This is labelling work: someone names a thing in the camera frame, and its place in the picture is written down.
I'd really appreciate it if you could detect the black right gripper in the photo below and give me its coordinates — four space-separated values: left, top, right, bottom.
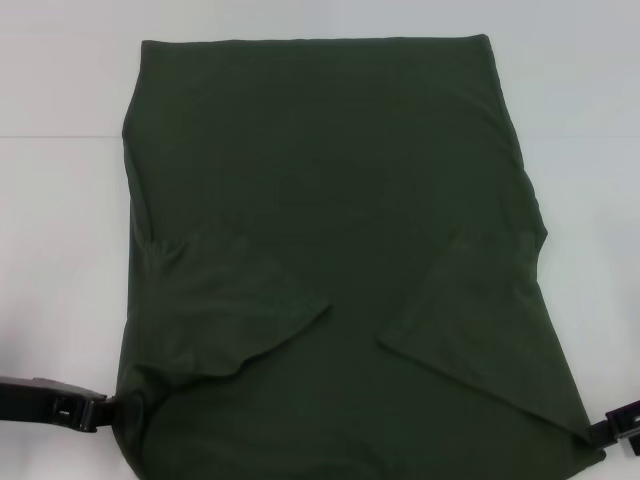
584 399 640 446

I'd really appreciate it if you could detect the dark green t-shirt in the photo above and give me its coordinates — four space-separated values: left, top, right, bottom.
112 33 609 480

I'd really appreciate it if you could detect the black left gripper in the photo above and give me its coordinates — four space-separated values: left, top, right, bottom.
0 377 121 434

